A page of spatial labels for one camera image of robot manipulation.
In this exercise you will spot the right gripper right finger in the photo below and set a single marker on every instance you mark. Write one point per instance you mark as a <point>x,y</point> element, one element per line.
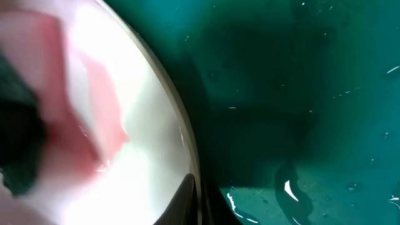
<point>215,209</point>

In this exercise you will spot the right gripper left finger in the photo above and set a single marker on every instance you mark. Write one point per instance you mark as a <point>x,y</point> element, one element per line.
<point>183,207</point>

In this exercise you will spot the white plate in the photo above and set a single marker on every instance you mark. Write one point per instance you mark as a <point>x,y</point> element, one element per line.
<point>142,178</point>

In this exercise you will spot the green and pink sponge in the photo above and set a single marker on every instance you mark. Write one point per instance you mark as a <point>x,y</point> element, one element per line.
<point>60,116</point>

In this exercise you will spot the teal serving tray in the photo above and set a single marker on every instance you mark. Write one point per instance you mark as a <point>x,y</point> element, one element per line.
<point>294,104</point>

